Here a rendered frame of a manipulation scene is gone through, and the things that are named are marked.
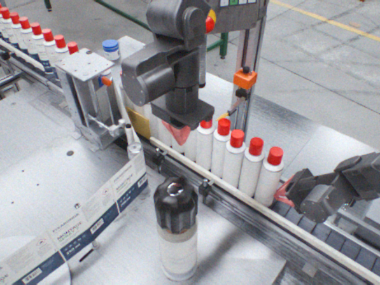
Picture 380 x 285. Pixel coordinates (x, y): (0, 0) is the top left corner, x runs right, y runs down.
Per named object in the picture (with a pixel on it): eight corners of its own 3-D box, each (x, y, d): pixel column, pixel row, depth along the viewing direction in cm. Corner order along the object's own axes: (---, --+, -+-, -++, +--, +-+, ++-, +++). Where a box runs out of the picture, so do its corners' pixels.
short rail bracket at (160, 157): (153, 175, 104) (149, 149, 95) (167, 163, 107) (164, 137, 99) (160, 180, 102) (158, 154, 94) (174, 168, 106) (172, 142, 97)
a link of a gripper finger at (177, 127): (179, 159, 62) (179, 121, 55) (153, 141, 65) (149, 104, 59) (202, 140, 66) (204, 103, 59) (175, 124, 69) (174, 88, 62)
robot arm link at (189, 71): (208, 46, 50) (182, 32, 53) (174, 62, 46) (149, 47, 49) (205, 83, 55) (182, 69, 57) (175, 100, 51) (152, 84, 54)
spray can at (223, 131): (207, 169, 99) (210, 119, 84) (221, 163, 101) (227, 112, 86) (216, 181, 96) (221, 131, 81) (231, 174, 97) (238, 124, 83)
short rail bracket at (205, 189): (197, 205, 96) (197, 180, 87) (203, 198, 98) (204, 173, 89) (205, 210, 95) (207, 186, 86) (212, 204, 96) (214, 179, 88)
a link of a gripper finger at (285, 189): (263, 193, 84) (289, 187, 76) (276, 175, 88) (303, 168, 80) (277, 212, 85) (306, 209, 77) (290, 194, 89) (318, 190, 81)
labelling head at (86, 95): (75, 130, 110) (52, 64, 92) (104, 111, 117) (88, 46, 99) (102, 149, 104) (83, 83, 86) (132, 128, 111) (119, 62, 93)
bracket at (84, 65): (54, 65, 92) (53, 62, 92) (85, 49, 98) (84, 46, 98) (84, 83, 86) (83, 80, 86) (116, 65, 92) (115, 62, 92)
